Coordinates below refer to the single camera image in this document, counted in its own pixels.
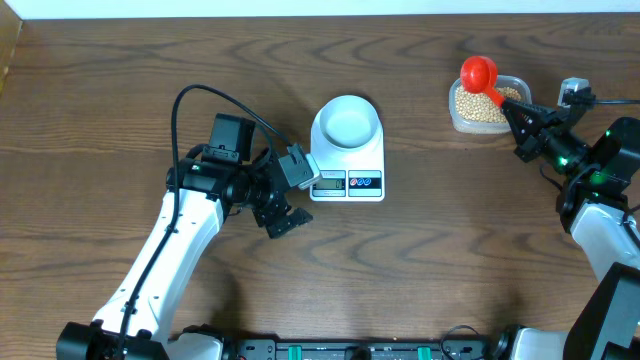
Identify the white digital kitchen scale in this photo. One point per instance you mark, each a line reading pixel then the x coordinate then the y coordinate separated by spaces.
pixel 356 175

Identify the grey round bowl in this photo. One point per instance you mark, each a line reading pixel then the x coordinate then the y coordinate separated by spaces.
pixel 349 122

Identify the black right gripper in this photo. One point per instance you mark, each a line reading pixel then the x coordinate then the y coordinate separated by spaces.
pixel 530 139

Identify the pile of soybeans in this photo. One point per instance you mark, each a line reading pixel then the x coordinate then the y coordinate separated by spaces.
pixel 477 107

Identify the clear plastic container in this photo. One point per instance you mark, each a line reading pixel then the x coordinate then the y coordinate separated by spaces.
pixel 508 86

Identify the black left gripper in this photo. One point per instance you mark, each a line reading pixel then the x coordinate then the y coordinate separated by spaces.
pixel 277 206

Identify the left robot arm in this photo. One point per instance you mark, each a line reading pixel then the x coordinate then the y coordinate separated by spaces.
pixel 136 322

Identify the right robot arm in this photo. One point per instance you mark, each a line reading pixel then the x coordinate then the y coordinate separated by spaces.
pixel 594 210

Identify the red measuring scoop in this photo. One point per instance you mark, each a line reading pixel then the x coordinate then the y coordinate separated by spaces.
pixel 479 74

